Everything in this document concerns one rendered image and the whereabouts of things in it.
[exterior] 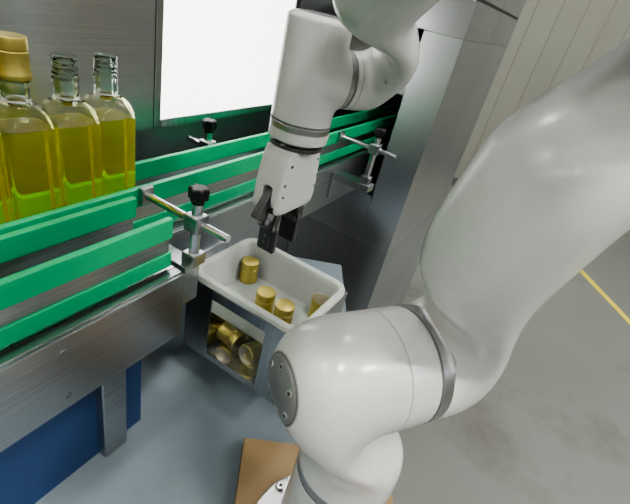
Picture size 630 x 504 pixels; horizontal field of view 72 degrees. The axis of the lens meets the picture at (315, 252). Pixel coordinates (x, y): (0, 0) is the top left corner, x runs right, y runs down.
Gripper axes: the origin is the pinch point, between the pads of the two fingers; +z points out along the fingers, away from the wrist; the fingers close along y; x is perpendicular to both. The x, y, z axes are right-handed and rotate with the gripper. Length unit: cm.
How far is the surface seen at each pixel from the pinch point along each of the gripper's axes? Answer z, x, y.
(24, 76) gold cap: -19.4, -19.9, 25.3
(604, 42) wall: -49, 22, -456
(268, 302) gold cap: 12.7, 1.4, 1.0
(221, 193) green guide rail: 2.4, -18.3, -6.9
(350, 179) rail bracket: 7, -12, -51
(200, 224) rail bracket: -3.0, -5.7, 11.6
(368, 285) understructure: 50, -4, -73
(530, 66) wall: -16, -25, -425
